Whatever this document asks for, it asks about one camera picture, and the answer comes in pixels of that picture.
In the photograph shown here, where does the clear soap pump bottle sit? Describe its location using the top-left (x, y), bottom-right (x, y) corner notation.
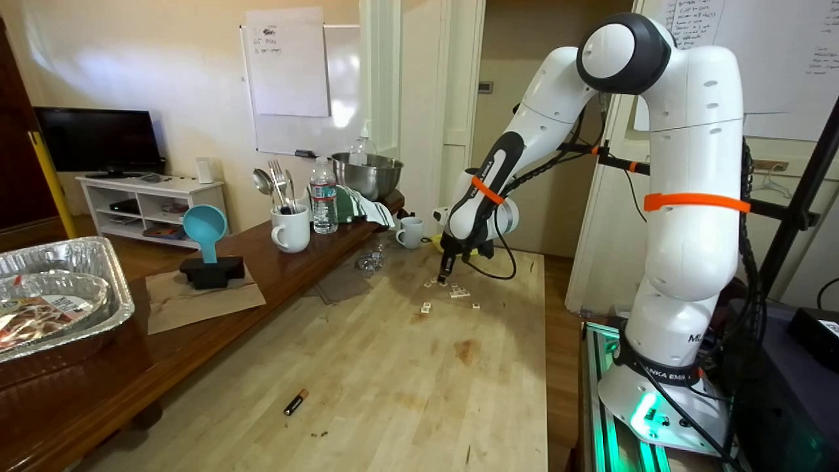
top-left (348, 135), bottom-right (371, 166)

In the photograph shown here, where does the white mug with utensils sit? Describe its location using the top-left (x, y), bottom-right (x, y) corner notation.
top-left (271, 208), bottom-right (310, 254)

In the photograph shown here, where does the brown cardboard sheet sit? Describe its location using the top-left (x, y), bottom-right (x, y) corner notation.
top-left (145, 270), bottom-right (266, 334)

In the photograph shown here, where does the teal measuring scoop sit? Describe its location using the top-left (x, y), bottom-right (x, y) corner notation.
top-left (184, 204), bottom-right (228, 265)

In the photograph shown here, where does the small black marker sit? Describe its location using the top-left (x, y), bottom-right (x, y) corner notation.
top-left (284, 391), bottom-right (310, 417)

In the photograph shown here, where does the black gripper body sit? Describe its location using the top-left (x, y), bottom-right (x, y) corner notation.
top-left (441, 233), bottom-right (494, 273)

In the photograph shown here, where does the whiteboard with paper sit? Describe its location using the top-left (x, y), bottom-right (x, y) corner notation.
top-left (239, 8), bottom-right (361, 155)

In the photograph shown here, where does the black control box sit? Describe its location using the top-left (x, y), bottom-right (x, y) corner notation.
top-left (789, 311), bottom-right (839, 372)

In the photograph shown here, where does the white tv shelf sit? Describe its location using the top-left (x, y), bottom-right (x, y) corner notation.
top-left (78, 177), bottom-right (226, 250)

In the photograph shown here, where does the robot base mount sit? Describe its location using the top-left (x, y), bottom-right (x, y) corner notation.
top-left (599, 366), bottom-right (730, 456)

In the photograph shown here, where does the black television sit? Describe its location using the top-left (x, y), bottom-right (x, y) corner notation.
top-left (38, 109), bottom-right (166, 177)

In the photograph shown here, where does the clear water bottle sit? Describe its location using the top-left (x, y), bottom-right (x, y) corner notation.
top-left (306, 162), bottom-right (338, 233)

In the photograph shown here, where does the aluminium foil tray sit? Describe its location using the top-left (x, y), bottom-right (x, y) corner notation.
top-left (0, 236), bottom-right (133, 366)

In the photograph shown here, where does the black scoop base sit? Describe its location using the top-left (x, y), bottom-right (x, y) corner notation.
top-left (182, 258), bottom-right (245, 288)

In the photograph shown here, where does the steel mixing bowl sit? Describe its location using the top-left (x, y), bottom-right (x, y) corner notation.
top-left (334, 153), bottom-right (405, 199)

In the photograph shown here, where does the green striped dish towel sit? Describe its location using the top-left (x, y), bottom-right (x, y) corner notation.
top-left (342, 186), bottom-right (395, 228)

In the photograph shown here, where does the crushed plastic bottle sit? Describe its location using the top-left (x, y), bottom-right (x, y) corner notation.
top-left (355, 242), bottom-right (386, 273)

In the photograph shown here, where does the dark wooden side table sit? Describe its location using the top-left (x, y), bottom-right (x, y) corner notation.
top-left (0, 224), bottom-right (377, 472)

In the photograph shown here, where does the white mug near table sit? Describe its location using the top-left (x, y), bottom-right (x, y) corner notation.
top-left (394, 216), bottom-right (426, 250)

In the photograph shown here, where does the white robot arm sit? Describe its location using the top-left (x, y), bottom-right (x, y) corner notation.
top-left (441, 13), bottom-right (748, 371)

